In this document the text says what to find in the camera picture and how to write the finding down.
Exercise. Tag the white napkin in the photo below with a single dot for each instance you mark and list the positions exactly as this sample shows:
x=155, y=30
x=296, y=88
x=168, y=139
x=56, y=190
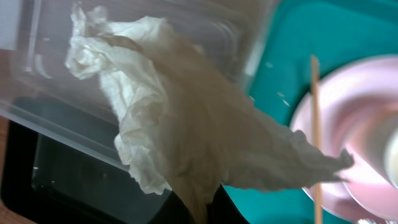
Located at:
x=182, y=125

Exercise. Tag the wooden chopstick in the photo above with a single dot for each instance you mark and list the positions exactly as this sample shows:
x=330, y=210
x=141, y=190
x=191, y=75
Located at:
x=317, y=136

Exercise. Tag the black tray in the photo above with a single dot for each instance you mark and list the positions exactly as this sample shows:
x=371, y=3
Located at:
x=48, y=181

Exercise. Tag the large pink plate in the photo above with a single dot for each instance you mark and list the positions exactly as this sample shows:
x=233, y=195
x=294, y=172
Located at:
x=357, y=85

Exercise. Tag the teal serving tray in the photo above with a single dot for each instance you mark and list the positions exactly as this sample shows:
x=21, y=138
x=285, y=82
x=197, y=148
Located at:
x=338, y=32

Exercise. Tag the clear plastic bin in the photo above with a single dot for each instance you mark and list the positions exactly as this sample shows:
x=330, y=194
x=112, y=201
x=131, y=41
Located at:
x=39, y=92

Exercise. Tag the small pink plate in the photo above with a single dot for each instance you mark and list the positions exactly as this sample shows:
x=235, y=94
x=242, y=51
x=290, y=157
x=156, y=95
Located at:
x=365, y=185

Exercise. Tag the pale green cup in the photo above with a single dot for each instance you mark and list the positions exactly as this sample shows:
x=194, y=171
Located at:
x=378, y=148

